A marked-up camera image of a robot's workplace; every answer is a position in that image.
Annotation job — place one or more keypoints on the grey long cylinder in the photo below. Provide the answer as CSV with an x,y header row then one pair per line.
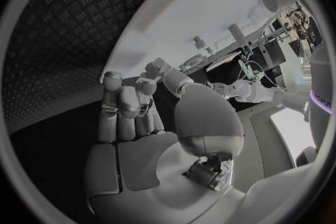
x,y
237,35

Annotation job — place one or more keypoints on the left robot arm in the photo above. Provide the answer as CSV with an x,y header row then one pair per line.
x,y
265,93

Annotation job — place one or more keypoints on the workshop rack with equipment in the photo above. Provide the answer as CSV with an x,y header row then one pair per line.
x,y
301,24

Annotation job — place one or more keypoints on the small grey peg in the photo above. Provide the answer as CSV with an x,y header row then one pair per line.
x,y
209,50

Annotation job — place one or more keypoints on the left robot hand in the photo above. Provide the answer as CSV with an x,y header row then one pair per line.
x,y
220,89

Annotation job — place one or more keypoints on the grey gear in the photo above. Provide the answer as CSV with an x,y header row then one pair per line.
x,y
195,61

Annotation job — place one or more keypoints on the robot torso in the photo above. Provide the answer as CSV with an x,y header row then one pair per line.
x,y
321,72

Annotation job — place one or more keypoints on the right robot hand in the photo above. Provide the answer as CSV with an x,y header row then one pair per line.
x,y
147,165

